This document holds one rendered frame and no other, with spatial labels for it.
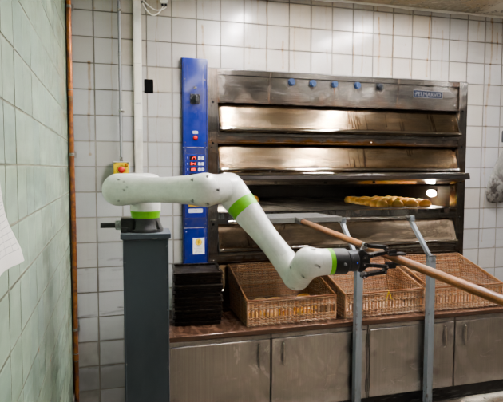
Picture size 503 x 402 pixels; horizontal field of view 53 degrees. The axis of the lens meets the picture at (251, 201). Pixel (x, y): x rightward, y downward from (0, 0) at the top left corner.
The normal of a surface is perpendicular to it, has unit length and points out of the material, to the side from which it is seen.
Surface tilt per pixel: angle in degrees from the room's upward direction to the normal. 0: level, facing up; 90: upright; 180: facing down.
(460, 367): 90
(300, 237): 70
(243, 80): 90
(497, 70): 90
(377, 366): 90
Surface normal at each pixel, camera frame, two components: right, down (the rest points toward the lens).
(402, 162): 0.25, -0.28
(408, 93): 0.26, 0.08
